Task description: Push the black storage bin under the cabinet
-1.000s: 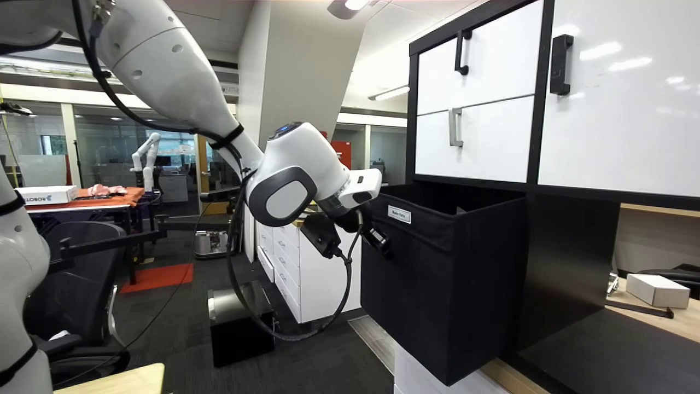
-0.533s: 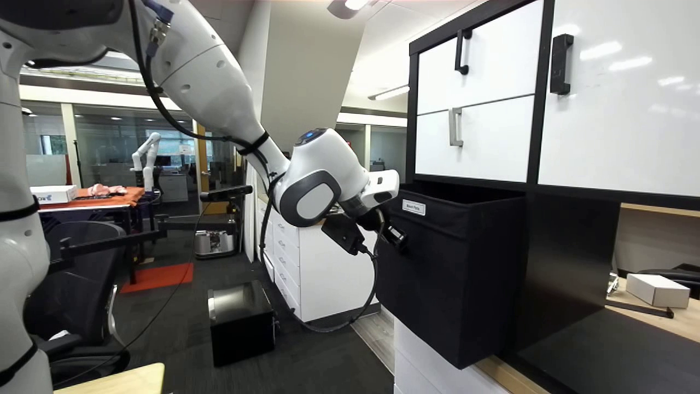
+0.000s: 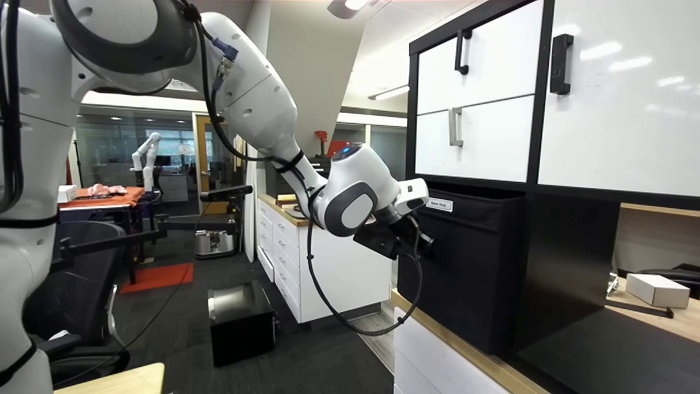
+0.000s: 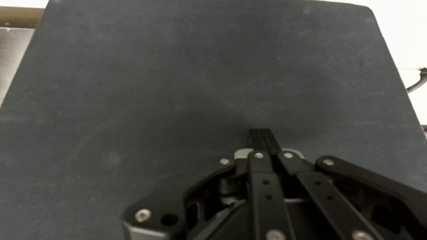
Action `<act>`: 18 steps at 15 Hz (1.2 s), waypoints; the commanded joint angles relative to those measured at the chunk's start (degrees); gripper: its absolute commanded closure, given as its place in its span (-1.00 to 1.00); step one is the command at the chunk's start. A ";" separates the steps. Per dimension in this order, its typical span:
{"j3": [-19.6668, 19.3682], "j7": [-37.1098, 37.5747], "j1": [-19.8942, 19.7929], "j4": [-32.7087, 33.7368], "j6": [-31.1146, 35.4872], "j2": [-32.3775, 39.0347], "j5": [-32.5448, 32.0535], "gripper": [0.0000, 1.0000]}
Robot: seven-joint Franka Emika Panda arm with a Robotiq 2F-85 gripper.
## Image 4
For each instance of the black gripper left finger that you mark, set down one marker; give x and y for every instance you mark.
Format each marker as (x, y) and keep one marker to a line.
(261, 194)

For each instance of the black fabric storage bin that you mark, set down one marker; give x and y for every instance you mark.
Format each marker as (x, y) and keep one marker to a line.
(177, 88)

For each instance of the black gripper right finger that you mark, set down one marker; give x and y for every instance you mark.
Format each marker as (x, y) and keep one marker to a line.
(337, 200)

